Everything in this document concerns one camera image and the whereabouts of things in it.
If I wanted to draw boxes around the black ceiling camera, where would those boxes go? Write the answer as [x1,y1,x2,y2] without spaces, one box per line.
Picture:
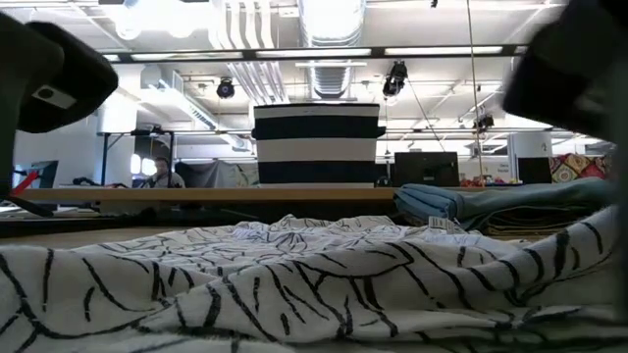
[473,113,497,132]
[216,76,236,100]
[382,60,409,97]

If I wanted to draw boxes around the small red bar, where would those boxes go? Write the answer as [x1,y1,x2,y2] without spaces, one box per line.
[10,171,41,196]

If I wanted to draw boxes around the grey covered bundle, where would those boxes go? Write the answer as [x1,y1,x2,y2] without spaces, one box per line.
[174,159,259,190]

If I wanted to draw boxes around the black looped cable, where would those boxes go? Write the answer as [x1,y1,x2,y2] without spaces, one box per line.
[7,194,56,219]

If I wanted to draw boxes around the person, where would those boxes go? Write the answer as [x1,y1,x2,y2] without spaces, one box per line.
[145,156,187,190]

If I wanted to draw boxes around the black monitor on stand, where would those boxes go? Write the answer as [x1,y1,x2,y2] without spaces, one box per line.
[26,159,60,190]

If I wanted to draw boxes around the white cabinet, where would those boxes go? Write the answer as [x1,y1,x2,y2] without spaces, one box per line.
[507,131,553,185]

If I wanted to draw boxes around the white leaf-print cloth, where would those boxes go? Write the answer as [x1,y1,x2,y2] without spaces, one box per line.
[0,205,628,353]

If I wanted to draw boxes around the black monitor box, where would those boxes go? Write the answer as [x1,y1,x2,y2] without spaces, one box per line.
[391,151,461,188]

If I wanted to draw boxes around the small colourful toys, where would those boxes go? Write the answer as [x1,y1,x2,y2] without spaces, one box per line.
[459,176,529,188]

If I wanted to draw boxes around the khaki shorts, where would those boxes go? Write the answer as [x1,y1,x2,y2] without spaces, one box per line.
[483,205,599,238]

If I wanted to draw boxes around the light wooden office desk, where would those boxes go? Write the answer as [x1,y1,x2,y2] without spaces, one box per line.
[13,185,492,204]

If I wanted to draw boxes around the black aluminium table frame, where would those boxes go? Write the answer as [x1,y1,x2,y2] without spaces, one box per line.
[0,205,262,239]

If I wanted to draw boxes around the black frame table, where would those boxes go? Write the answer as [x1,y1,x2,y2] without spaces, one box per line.
[96,127,177,188]

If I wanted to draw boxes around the small black screen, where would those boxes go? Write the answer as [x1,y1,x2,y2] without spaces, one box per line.
[517,156,553,185]

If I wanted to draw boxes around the teal green shorts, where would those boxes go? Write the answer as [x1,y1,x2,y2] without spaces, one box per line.
[392,176,617,231]

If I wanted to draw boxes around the navy white striped fabric bin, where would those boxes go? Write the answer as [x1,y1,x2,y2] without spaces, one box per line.
[250,102,388,190]

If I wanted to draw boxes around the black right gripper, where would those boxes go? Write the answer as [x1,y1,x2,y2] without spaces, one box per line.
[500,0,628,144]

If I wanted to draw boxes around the thin yellow hanging cord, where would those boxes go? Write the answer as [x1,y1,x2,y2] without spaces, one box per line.
[464,0,485,187]

